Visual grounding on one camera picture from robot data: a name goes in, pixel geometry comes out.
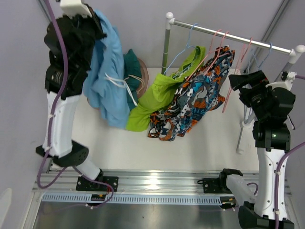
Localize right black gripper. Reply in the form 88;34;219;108
229;71;273;121

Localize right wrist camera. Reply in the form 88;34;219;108
265;72;296;91

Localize metal clothes rack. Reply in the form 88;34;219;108
161;11;305;154

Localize orange blue patterned shorts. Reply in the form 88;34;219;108
147;46;235;141

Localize teal green shorts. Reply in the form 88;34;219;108
123;49;142;110

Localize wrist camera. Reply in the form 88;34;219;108
265;72;296;91
60;0;92;18

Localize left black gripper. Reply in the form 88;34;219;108
63;3;107;68

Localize slotted cable duct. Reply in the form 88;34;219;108
42;193;222;206

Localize pink hanger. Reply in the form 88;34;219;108
186;29;222;81
222;37;253;114
205;31;230;73

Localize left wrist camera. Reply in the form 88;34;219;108
60;0;92;18

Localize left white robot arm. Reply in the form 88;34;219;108
36;11;107;191

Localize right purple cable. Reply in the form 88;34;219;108
245;74;305;229

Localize lime green shorts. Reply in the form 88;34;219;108
125;46;205;132

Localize pink translucent plastic basin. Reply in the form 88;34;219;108
83;58;147;116

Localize light blue shorts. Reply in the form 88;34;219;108
82;10;138;129

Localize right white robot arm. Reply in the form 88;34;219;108
217;71;295;229

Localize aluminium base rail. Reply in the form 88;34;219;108
41;168;259;195

